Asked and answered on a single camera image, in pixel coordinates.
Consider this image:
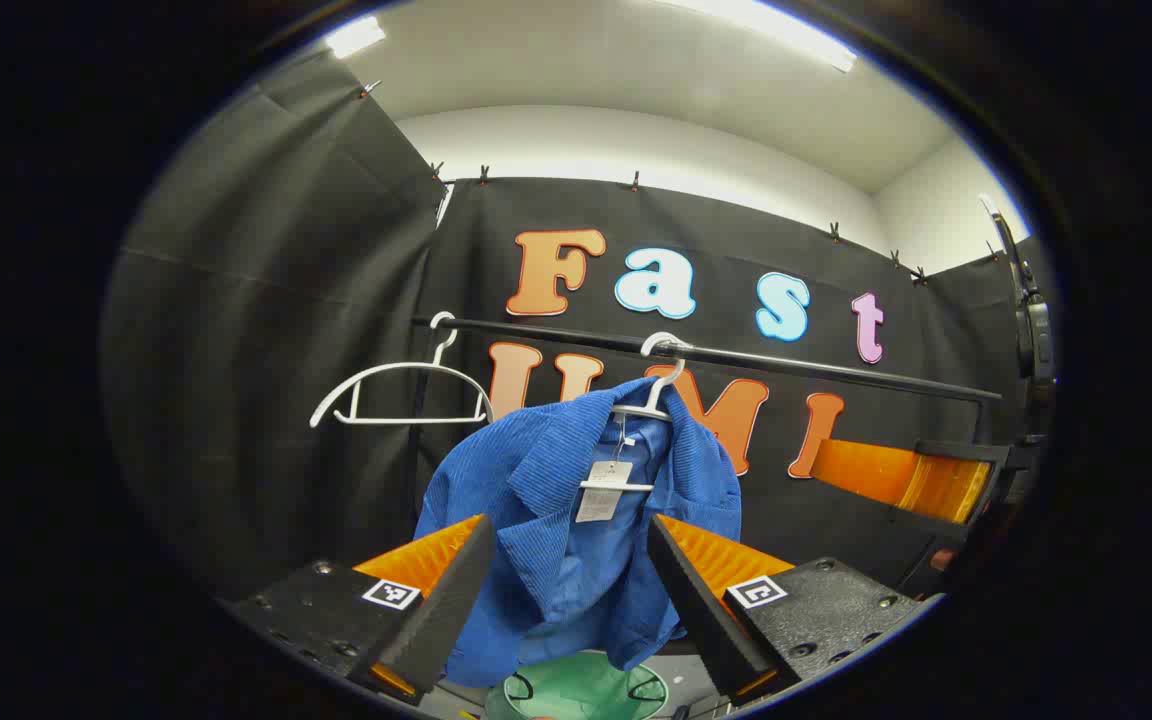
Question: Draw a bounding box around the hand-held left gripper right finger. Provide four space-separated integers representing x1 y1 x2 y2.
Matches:
647 513 944 708

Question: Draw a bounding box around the green laundry hamper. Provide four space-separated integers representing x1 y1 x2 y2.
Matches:
484 650 672 720

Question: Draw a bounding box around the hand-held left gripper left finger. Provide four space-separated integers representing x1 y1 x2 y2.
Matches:
224 514 496 706

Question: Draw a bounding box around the empty white plastic hanger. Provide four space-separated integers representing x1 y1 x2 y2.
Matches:
310 311 495 429

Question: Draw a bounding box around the blue corduroy jacket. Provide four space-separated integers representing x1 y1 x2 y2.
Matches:
414 378 743 689

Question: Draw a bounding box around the white paper garment tag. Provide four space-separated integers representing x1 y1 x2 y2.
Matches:
576 461 634 523

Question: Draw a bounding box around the dark metal clothes rack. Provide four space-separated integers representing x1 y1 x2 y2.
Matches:
410 315 1002 471

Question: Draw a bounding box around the white hanger holding jacket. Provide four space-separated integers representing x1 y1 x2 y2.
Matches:
579 332 694 493

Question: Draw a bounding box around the row of small black clips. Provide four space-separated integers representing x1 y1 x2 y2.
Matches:
356 78 1002 288

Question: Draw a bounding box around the ceiling tube light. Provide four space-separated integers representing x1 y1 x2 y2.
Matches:
324 15 387 59
656 0 857 73

